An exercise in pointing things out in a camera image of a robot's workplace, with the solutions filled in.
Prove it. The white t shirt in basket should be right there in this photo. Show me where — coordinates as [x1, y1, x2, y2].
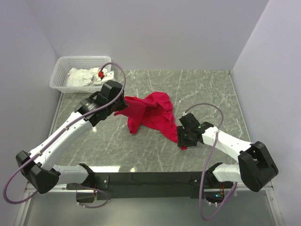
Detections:
[66, 67, 108, 87]

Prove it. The aluminium frame rail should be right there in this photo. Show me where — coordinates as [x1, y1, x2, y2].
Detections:
[25, 183, 77, 193]

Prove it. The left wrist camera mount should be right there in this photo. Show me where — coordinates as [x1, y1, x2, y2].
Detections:
[97, 70, 115, 83]

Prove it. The red t shirt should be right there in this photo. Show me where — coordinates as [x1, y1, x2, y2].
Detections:
[114, 91, 178, 144]

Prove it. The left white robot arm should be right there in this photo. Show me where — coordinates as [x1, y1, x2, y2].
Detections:
[16, 80, 127, 194]

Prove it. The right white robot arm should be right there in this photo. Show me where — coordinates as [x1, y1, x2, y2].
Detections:
[177, 113, 279, 192]

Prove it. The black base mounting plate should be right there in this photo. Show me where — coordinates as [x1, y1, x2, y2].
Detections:
[66, 171, 232, 203]

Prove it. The white plastic laundry basket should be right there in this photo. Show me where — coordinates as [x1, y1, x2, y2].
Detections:
[49, 56, 115, 93]

